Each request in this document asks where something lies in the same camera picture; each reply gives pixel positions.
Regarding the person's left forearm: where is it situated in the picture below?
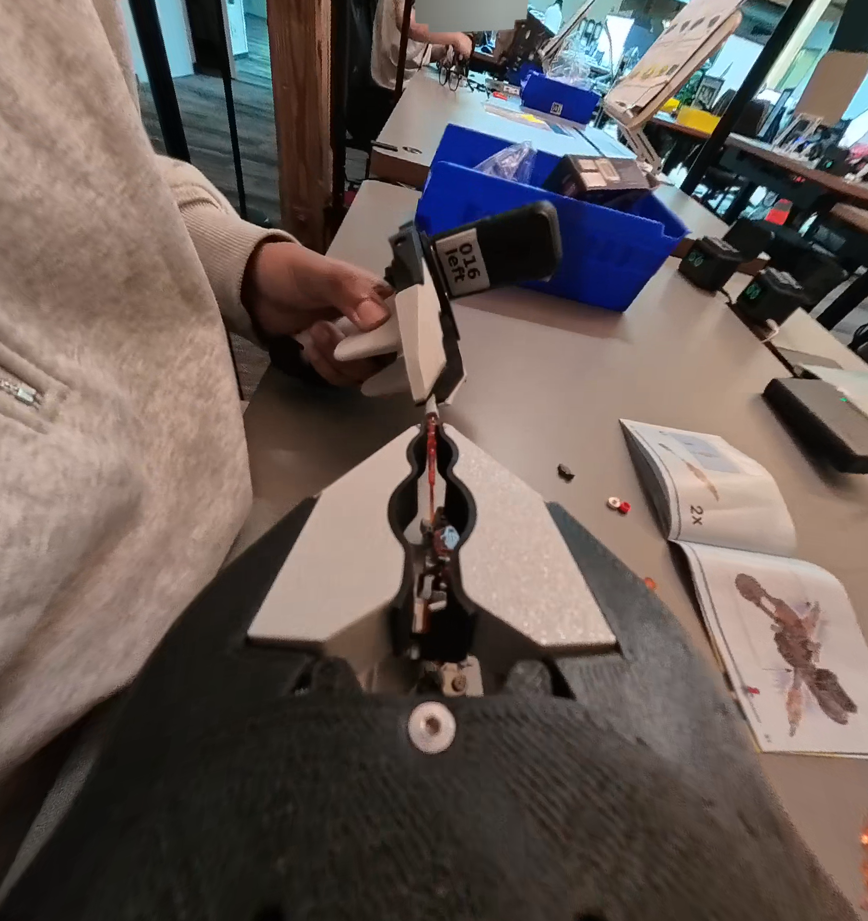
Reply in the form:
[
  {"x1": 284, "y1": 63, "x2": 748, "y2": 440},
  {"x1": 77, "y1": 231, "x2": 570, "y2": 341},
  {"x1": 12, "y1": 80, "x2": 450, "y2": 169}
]
[{"x1": 157, "y1": 154, "x2": 298, "y2": 341}]

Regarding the clear plastic bag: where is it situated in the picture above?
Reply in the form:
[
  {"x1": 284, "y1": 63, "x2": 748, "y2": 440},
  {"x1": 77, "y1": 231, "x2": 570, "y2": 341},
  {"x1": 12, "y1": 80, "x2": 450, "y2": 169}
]
[{"x1": 473, "y1": 140, "x2": 540, "y2": 182}]

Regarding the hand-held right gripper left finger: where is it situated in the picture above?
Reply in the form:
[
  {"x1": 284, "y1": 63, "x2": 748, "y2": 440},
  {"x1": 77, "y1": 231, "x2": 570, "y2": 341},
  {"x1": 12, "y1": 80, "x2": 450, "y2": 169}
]
[{"x1": 247, "y1": 423, "x2": 425, "y2": 689}]

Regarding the grey zip hoodie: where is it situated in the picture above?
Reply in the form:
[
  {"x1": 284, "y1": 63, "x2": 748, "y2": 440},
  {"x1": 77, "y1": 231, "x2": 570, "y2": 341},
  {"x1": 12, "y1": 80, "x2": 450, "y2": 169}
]
[{"x1": 0, "y1": 0, "x2": 300, "y2": 800}]

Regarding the person's left hand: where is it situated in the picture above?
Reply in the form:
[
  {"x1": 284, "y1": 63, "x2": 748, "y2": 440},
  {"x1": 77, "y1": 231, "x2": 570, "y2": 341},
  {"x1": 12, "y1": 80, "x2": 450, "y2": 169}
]
[{"x1": 243, "y1": 241, "x2": 399, "y2": 390}]

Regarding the blue plastic bin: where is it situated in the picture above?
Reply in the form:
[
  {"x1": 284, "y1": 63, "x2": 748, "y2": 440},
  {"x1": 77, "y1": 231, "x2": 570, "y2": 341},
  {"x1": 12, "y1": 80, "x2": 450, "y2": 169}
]
[
  {"x1": 414, "y1": 124, "x2": 690, "y2": 312},
  {"x1": 520, "y1": 68, "x2": 600, "y2": 125}
]

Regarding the lego instruction booklet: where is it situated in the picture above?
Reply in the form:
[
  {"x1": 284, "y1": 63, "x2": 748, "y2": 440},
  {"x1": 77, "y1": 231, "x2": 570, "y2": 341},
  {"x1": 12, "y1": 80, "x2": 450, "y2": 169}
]
[{"x1": 620, "y1": 419, "x2": 868, "y2": 760}]

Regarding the wooden post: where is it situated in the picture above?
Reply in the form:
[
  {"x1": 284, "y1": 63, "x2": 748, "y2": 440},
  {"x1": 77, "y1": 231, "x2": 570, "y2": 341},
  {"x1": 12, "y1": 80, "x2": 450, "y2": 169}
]
[{"x1": 267, "y1": 0, "x2": 334, "y2": 253}]

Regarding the black flat device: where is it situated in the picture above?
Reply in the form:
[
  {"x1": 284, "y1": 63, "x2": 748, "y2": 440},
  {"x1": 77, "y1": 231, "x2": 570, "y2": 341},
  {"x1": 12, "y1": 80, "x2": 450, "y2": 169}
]
[{"x1": 763, "y1": 376, "x2": 868, "y2": 476}]

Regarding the background wooden desk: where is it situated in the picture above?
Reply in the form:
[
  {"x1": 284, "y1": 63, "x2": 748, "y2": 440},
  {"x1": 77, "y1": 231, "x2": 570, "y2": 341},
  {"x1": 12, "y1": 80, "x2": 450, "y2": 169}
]
[{"x1": 650, "y1": 108, "x2": 868, "y2": 240}]

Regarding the black lego motorcycle model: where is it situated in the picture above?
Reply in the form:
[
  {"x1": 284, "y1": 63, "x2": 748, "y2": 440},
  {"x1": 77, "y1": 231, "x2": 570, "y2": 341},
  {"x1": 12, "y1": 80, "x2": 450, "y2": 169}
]
[{"x1": 405, "y1": 504, "x2": 480, "y2": 700}]

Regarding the dark cardboard box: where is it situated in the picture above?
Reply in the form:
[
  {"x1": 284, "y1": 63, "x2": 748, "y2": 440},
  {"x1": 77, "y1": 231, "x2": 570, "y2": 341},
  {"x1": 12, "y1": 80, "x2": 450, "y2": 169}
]
[{"x1": 545, "y1": 153, "x2": 661, "y2": 204}]

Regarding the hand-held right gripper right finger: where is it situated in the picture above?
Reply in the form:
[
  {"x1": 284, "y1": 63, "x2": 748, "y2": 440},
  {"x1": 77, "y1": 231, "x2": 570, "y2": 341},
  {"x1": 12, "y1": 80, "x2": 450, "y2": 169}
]
[{"x1": 440, "y1": 423, "x2": 618, "y2": 689}]

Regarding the black charger block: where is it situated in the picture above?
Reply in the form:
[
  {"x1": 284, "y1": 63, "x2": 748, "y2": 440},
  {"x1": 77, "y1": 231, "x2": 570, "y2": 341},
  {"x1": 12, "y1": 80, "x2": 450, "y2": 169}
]
[
  {"x1": 736, "y1": 270, "x2": 803, "y2": 329},
  {"x1": 679, "y1": 236, "x2": 741, "y2": 293}
]

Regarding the black pole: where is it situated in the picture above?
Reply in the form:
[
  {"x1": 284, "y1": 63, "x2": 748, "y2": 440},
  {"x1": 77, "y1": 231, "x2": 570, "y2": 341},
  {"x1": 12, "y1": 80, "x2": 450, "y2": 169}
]
[{"x1": 682, "y1": 0, "x2": 812, "y2": 195}]

